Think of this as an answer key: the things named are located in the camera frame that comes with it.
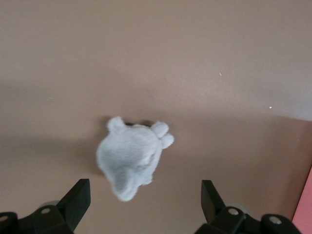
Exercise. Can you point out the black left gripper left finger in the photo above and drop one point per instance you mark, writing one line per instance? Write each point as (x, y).
(73, 207)

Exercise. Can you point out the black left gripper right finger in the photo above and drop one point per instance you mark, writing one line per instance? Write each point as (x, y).
(214, 207)

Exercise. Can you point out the pink plastic box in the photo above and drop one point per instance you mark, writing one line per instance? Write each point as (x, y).
(302, 207)

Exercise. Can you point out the brown table mat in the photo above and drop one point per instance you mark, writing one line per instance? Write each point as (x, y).
(156, 61)

